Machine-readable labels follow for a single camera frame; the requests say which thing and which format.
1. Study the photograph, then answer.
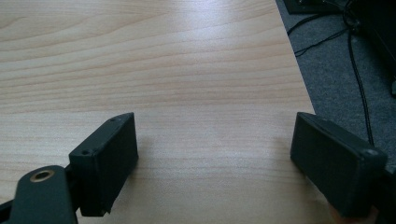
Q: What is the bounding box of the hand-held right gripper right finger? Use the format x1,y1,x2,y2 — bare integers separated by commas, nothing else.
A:
290,111,389,218

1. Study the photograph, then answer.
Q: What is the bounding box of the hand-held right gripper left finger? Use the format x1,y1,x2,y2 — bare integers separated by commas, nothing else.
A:
68,112,139,217

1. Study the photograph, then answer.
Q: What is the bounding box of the black stand base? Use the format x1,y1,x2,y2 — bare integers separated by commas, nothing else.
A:
282,0,347,15

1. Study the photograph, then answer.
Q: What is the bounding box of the thick black cable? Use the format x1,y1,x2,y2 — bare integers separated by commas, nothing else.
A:
342,0,375,147

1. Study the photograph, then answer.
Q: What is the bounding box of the thin black cable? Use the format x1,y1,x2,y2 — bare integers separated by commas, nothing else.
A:
293,27,349,58

